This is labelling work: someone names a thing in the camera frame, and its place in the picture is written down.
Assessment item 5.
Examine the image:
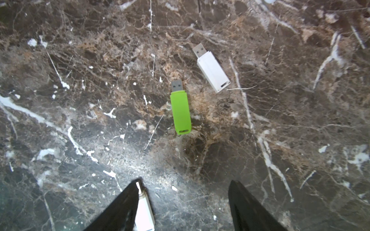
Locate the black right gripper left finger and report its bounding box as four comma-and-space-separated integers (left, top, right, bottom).
84, 178, 142, 231

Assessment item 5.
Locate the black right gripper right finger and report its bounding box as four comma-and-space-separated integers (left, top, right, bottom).
228, 180, 287, 231

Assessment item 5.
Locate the white usb drive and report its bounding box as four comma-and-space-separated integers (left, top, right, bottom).
193, 43, 231, 93
135, 181, 155, 231

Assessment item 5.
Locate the green usb drive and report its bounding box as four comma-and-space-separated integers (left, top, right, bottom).
170, 80, 192, 135

